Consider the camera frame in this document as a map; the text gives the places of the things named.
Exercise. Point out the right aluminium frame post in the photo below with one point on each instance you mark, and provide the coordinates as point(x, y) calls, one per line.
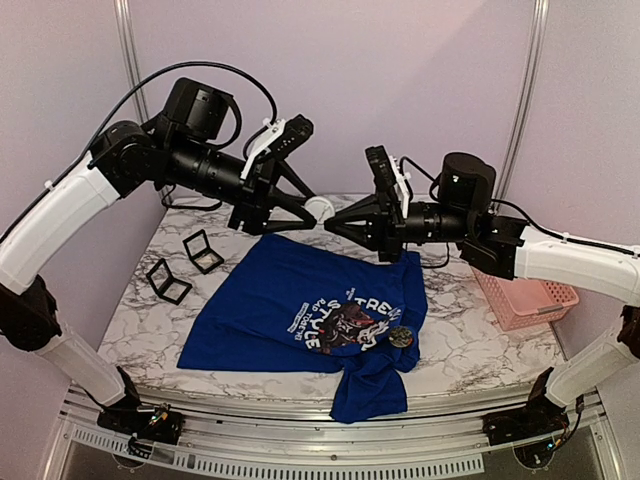
point(534, 52)

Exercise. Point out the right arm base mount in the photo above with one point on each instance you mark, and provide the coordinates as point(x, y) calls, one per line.
point(537, 417)

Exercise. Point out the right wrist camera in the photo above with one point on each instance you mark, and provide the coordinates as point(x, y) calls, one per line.
point(388, 179)

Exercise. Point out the blue panda t-shirt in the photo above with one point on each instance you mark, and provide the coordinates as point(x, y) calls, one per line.
point(289, 307)

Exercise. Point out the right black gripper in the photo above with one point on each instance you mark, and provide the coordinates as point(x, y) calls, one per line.
point(391, 226)

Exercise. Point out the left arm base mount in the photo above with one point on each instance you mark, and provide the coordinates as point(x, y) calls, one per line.
point(157, 423)

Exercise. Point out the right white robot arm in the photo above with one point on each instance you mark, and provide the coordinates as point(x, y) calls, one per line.
point(504, 247)

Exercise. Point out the aluminium frame post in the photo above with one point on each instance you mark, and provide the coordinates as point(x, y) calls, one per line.
point(534, 52)
point(127, 42)

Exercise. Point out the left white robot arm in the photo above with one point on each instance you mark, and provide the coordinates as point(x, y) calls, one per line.
point(47, 116)

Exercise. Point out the pink perforated plastic basket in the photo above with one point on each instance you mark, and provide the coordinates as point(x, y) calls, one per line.
point(522, 303)

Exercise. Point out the left aluminium frame post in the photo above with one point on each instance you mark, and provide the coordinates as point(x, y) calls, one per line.
point(127, 42)

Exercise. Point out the front aluminium rail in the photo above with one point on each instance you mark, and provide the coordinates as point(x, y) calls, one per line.
point(439, 437)

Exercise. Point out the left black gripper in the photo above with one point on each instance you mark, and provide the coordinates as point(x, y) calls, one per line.
point(254, 204)

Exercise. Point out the black display box with brooch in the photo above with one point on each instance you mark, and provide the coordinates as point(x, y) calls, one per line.
point(166, 285)

